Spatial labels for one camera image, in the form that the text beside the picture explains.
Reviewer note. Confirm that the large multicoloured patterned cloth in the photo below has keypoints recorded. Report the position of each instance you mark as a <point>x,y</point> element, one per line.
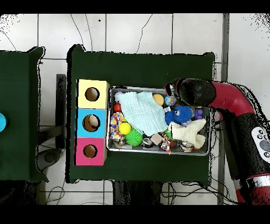
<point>115,124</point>

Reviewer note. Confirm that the green spiky ball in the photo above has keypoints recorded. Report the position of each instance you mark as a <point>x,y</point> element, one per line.
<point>134,137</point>

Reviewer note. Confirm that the blue cup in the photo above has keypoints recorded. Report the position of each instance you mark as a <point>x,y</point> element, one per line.
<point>2,122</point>

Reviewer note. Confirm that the blue spiky toy with eyes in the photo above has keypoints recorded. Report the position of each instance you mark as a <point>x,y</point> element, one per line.
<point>183,114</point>

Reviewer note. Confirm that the orange foam ball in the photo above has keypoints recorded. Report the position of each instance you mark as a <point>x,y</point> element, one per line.
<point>158,99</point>

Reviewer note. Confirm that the small red ball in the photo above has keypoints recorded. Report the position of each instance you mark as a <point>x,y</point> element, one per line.
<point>117,107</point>

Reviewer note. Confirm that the wooden box with three holes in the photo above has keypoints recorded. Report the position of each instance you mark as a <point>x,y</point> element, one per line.
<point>101,101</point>

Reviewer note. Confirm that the purple bumpy toy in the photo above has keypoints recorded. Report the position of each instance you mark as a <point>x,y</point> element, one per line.
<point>198,114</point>

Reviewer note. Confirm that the globe print ball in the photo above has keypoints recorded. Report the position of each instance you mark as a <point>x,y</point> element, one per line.
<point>170,101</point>

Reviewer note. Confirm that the mint green waffle cloth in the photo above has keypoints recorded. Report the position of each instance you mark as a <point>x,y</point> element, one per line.
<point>143,112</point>

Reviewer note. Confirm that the smooth yellow ball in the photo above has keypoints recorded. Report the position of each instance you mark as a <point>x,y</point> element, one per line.
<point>124,128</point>

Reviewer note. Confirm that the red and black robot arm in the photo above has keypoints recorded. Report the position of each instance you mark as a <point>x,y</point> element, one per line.
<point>232,99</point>

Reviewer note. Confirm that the dark green table cloth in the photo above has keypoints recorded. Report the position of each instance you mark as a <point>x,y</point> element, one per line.
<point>147,69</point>

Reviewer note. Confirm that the cream waffle cloth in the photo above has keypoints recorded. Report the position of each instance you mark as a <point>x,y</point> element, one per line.
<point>187,132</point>

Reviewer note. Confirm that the green cloth covered side table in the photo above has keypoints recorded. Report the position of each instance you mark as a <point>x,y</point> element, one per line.
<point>19,105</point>

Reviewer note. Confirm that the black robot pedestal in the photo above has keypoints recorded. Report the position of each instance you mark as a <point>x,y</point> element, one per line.
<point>130,192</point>

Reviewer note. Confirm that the small knotted multicoloured cloth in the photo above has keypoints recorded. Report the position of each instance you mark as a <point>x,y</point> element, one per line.
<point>166,145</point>

